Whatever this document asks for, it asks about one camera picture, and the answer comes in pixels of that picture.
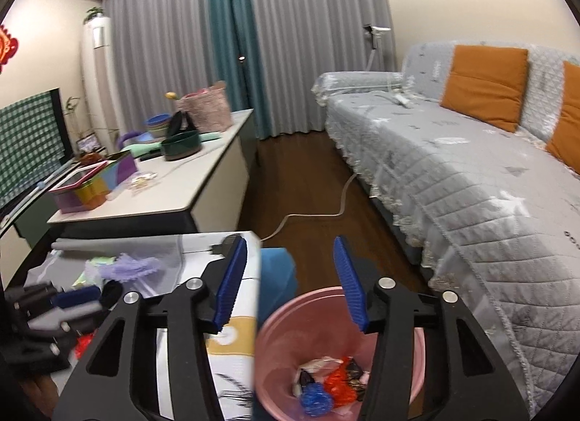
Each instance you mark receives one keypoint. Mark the grey quilted sofa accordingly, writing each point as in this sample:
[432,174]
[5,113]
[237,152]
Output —
[453,176]

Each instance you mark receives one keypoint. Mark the green checked cloth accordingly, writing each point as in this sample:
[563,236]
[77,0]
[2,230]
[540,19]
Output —
[27,144]

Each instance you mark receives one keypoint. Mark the light green tray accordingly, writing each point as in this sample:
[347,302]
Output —
[145,140]

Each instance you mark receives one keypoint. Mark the white standing air conditioner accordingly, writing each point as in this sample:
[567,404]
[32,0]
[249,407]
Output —
[99,77]

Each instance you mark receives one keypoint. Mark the maroon patterned wrapper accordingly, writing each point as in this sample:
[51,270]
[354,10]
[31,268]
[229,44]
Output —
[307,378]

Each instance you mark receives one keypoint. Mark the teal curtain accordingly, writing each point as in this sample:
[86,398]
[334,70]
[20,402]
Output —
[226,40]

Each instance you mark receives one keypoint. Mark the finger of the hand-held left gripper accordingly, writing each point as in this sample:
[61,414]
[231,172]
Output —
[75,299]
[77,323]

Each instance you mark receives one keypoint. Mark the dark brown wrapper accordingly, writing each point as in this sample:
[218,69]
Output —
[357,380]

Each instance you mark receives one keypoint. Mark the grey curtain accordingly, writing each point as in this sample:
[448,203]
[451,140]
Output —
[158,40]
[317,40]

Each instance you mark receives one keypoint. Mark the brown round object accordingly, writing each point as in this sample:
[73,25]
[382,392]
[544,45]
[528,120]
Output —
[93,159]

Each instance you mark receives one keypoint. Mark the purple foam net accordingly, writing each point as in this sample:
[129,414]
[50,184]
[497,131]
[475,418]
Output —
[129,269]

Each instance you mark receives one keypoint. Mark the orange cushion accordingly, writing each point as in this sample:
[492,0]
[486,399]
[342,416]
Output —
[568,131]
[485,86]

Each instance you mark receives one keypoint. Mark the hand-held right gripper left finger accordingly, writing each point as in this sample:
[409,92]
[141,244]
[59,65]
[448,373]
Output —
[231,285]

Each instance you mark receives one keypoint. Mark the large red plastic bag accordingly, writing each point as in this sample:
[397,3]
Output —
[337,387]

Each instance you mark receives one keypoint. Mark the blue stool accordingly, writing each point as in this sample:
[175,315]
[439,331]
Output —
[276,276]

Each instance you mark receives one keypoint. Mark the thin potted plant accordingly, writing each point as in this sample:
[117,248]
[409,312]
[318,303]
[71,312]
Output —
[72,108]

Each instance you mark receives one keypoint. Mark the person's left hand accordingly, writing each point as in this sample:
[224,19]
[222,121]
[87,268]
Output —
[36,396]

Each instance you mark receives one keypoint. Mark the small leafy plant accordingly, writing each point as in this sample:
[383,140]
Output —
[94,13]

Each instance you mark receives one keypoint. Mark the pale plastic bag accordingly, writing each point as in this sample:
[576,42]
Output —
[97,264]

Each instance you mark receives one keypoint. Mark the small red plastic bag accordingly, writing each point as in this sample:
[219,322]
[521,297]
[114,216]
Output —
[84,344]

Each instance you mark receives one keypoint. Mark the colourful storage box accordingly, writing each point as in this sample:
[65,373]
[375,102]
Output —
[90,190]

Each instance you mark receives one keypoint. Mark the dark green basin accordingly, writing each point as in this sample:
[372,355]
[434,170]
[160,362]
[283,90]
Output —
[181,147]

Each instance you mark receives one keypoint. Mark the white top coffee table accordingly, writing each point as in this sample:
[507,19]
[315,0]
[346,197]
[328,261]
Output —
[190,185]

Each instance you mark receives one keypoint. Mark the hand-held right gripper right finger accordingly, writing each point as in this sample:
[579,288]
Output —
[349,285]

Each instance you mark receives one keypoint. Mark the pink plastic bin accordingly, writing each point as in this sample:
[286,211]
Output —
[290,339]

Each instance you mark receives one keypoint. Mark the red hanging ornament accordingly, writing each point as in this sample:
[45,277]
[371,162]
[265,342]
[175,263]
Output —
[7,47]

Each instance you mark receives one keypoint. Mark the black television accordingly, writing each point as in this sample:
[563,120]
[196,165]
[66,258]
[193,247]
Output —
[65,131]

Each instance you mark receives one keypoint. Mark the stack of blue bowls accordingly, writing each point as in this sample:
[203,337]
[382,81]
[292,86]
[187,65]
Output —
[157,124]

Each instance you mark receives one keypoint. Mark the clear plastic film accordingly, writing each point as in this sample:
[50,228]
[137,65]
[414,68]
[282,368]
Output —
[158,276]

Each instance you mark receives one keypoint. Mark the photo frame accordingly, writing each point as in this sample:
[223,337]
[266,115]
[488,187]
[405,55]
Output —
[88,144]

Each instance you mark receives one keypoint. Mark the cream white bag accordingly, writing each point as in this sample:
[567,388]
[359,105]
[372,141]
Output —
[319,363]

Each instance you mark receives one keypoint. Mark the pink bag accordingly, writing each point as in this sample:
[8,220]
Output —
[206,108]

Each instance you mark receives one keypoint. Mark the white power strip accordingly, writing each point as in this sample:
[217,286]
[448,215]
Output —
[403,100]

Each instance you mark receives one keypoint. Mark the blue plastic bag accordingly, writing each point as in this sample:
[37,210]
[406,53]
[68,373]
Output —
[315,398]

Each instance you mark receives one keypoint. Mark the small black object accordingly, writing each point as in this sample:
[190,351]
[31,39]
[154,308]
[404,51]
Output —
[111,296]

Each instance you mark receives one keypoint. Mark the white floor stand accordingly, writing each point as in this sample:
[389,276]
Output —
[374,40]

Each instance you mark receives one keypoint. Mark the white printed tablecloth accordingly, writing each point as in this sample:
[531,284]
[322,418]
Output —
[240,360]

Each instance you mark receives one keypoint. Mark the pile of clear wrappers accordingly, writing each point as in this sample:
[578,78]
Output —
[142,181]

